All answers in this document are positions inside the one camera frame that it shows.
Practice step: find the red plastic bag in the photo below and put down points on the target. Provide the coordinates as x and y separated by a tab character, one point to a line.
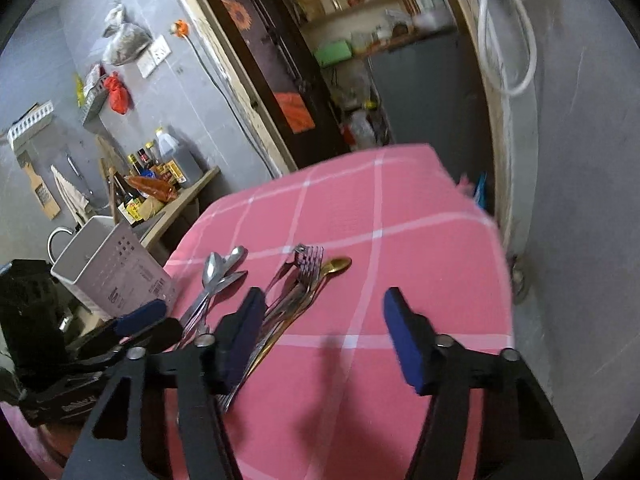
118	95

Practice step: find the white wall rack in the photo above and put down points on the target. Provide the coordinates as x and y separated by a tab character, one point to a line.
30	122

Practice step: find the grey cabinet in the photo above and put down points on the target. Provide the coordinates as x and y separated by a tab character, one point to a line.
425	95

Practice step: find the blue packet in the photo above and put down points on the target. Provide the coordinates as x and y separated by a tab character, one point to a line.
481	192

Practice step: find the large dark oil bottle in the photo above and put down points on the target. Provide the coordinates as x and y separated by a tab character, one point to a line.
177	155

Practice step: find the pink checked tablecloth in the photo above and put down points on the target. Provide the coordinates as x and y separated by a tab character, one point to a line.
375	220

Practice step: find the dark door sunflower print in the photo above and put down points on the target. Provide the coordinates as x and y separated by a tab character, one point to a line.
260	60

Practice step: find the white wall socket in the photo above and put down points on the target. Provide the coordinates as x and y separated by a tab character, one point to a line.
146	65
160	49

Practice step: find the grey plastic bag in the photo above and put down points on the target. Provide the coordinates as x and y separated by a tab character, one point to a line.
125	40

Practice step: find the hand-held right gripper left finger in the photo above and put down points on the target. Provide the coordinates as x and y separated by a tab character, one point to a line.
244	332

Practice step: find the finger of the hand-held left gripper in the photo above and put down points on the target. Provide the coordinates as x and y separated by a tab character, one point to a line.
160	330
142	316

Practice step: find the white containers on cabinet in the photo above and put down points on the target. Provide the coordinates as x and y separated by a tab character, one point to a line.
432	12

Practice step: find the gold spoon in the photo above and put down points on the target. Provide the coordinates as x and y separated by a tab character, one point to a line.
336	265

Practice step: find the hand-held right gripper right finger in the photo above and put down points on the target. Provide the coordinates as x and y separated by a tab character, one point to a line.
404	342

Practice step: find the orange plug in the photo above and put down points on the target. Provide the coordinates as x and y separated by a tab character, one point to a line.
181	28

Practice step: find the hanging metal utensil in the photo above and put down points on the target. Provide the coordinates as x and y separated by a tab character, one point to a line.
74	166

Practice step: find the wooden spatula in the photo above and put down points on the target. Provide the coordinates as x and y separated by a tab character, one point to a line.
107	160

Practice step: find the silver spoon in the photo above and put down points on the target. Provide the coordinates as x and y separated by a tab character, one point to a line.
232	280
237	255
214	267

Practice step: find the orange seasoning packet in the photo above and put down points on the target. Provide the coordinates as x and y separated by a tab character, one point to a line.
152	187

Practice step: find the grey wall basket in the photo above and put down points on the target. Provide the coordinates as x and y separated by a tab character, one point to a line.
95	107

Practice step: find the dark bottle yellow label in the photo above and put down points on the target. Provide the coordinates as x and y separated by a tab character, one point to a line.
129	202

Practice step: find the silver fork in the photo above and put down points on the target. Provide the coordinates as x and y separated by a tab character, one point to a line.
292	300
310	257

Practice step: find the yellow packet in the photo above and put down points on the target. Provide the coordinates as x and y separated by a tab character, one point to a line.
80	91

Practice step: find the pale wooden door frame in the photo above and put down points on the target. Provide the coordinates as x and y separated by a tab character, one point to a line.
220	60

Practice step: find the clear plastic bottle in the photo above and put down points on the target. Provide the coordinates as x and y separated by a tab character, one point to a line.
361	127

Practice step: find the beige hanging cloth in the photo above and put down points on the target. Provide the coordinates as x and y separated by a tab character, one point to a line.
70	195

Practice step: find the green box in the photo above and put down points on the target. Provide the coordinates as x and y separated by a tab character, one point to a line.
334	53

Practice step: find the wooden grater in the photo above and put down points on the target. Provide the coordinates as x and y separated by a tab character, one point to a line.
42	190

